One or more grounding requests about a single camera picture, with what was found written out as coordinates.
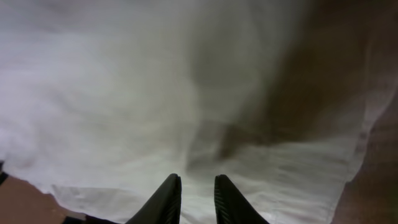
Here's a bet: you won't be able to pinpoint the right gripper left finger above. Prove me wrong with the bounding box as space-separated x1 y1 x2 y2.
126 174 182 224

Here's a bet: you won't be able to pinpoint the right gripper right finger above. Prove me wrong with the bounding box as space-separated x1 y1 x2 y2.
214 174 269 224

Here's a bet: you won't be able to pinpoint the beige shorts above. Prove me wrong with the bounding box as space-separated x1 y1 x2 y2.
1 0 397 223

